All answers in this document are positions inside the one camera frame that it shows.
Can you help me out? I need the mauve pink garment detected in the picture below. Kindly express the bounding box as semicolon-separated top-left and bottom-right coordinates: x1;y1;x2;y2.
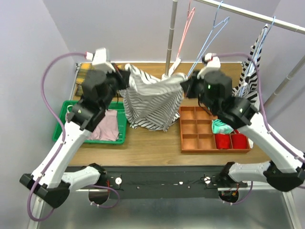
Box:
87;110;119;141

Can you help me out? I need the yellow plaid shirt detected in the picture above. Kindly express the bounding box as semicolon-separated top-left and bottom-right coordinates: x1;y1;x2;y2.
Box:
74;62;92;96

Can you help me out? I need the red cloth left compartment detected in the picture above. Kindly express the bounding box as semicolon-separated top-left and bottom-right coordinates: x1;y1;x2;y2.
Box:
215;134;231;149

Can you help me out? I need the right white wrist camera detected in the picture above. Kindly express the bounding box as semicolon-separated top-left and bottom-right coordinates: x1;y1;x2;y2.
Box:
202;53;221;73

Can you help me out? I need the green plastic tray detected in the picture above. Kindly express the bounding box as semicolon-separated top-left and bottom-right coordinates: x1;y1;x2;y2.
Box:
52;100;128;145

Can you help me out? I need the blue hanger holding top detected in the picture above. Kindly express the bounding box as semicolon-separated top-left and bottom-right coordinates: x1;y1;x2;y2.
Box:
238;16;276;99

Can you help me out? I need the red cloth compartment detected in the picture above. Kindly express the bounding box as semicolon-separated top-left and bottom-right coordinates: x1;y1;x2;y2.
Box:
215;134;231;149
231;134;248;149

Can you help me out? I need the red cloth right compartment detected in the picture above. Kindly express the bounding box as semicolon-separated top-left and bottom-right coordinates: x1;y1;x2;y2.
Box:
231;134;248;149

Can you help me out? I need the pink wire hanger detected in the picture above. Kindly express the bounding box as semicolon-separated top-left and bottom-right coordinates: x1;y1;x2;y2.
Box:
171;0;195;70

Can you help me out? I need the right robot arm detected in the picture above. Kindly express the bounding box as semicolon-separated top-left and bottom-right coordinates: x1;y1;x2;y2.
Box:
180;70;305;192

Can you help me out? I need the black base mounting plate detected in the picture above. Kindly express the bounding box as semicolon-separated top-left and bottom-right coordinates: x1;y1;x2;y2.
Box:
104;166;237;199

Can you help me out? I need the purple cable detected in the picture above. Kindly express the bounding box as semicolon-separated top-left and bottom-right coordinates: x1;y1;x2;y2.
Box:
215;52;305;208
27;51;120;221

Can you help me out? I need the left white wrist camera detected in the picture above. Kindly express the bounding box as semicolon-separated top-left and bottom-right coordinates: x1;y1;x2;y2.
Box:
85;48;115;73

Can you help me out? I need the wide striped hung tank top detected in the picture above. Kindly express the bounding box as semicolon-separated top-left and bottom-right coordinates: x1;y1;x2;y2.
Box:
232;23;269;110

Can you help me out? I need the brown wooden compartment box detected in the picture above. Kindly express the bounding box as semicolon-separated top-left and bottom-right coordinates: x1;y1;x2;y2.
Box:
179;106;250;154

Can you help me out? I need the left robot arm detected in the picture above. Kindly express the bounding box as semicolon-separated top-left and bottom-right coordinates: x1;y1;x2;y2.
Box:
20;64;131;208

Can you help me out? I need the blue wire hanger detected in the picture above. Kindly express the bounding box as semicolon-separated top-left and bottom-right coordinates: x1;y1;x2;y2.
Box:
187;1;230;77

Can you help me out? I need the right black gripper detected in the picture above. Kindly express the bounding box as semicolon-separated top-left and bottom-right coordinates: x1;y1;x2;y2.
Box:
180;70;216;114

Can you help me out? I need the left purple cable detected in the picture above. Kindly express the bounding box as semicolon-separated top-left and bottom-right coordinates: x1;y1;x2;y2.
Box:
27;51;120;221

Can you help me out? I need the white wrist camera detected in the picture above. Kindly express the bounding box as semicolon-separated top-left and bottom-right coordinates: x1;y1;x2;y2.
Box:
202;53;221;73
85;48;115;73

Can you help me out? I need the mint green sock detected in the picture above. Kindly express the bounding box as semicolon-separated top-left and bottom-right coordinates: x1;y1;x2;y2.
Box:
212;119;234;134

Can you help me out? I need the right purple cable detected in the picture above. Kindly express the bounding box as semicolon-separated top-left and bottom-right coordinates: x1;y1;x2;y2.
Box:
215;52;305;208

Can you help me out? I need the white black striped tank top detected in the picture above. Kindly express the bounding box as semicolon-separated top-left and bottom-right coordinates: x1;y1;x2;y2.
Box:
119;64;186;132

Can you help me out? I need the metal clothes rack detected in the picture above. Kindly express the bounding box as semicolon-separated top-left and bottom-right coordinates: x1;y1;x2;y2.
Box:
163;0;305;107

